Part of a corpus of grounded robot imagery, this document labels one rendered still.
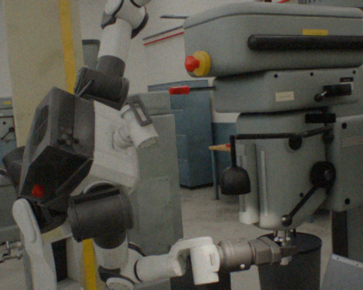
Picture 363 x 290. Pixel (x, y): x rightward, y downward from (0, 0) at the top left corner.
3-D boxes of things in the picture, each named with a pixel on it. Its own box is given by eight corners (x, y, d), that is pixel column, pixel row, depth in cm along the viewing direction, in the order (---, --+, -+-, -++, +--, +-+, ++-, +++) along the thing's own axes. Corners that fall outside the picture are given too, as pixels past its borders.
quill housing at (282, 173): (282, 239, 117) (276, 111, 114) (233, 224, 135) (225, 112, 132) (335, 223, 127) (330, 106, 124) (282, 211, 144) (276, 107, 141)
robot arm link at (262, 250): (281, 240, 124) (238, 246, 121) (282, 275, 125) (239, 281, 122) (262, 228, 136) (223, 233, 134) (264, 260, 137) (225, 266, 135)
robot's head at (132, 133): (126, 154, 124) (146, 137, 119) (110, 122, 126) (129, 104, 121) (144, 151, 129) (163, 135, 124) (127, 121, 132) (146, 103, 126)
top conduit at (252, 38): (257, 49, 102) (256, 32, 102) (245, 51, 106) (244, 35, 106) (386, 48, 125) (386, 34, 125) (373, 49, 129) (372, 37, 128)
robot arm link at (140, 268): (176, 286, 131) (124, 293, 141) (183, 253, 137) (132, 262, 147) (154, 268, 125) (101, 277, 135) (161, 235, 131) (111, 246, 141)
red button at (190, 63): (191, 71, 111) (190, 54, 111) (183, 72, 115) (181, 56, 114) (203, 70, 113) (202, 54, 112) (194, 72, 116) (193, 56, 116)
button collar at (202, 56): (204, 75, 112) (202, 49, 111) (191, 77, 117) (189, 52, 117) (212, 74, 113) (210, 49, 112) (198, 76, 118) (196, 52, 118)
